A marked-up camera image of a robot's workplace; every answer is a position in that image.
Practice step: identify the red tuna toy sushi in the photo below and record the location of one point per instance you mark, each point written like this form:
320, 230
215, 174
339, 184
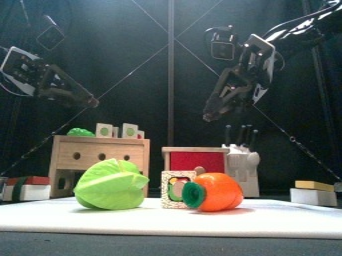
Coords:
30, 188

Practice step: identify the red wooden box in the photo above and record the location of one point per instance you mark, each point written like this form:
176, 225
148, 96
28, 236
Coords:
195, 160

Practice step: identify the orange toy persimmon green calyx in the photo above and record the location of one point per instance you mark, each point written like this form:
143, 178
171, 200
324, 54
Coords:
217, 192

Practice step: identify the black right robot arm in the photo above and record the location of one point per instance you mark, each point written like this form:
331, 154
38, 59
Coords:
302, 28

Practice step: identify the small green toy lettuce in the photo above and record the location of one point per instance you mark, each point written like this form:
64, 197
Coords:
80, 132

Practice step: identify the small beige wooden knob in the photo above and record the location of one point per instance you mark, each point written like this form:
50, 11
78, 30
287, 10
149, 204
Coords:
199, 170

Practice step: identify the square toy sushi roll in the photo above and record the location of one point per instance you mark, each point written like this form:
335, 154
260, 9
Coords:
173, 190

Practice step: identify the yellow egg toy sushi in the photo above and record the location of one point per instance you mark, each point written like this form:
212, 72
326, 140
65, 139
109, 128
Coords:
314, 193

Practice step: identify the white toy knife block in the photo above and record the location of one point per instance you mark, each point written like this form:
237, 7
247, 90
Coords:
241, 170

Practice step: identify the green toy cabbage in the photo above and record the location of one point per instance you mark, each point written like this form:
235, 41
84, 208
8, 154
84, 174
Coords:
110, 185

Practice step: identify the white cutting board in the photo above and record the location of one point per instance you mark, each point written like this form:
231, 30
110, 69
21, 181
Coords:
168, 221

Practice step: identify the small white block red mark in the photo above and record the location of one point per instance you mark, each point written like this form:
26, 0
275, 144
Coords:
140, 134

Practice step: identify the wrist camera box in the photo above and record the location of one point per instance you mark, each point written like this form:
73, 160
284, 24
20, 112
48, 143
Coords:
49, 37
221, 48

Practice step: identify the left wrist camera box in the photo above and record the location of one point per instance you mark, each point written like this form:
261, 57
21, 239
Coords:
49, 37

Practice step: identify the vertical metal frame pole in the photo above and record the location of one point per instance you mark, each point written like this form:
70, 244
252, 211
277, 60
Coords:
171, 66

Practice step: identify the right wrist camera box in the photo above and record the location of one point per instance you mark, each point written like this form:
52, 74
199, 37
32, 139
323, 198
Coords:
221, 48

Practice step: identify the wooden toy stove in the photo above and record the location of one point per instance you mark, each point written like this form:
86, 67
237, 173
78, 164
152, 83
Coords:
100, 155

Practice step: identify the white block green dot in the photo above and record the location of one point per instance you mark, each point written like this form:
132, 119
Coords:
129, 131
104, 130

